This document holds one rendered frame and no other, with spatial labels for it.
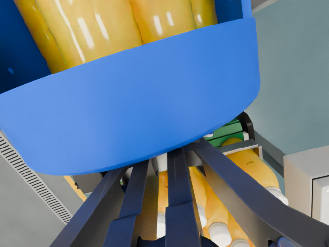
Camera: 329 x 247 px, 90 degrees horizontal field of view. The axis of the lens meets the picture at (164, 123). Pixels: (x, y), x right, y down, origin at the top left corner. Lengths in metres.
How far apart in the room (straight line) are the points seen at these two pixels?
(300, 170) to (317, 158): 0.05
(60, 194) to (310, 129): 2.45
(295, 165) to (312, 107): 1.42
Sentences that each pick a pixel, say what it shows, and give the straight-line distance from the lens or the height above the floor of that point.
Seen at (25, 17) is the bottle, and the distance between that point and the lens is 0.23.
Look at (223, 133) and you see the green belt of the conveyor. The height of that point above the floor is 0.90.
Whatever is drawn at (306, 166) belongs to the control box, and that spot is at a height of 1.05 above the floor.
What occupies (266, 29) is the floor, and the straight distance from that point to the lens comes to 1.52.
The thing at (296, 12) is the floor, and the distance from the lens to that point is 1.63.
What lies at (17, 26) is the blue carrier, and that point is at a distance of 0.32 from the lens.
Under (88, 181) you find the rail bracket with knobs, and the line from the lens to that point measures 0.45.
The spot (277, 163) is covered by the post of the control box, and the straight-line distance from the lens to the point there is 0.57.
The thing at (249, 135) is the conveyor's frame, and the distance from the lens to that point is 0.52.
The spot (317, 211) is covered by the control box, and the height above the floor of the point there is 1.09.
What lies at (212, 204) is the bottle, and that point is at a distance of 0.41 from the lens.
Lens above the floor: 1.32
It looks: 69 degrees down
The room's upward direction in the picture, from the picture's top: 180 degrees clockwise
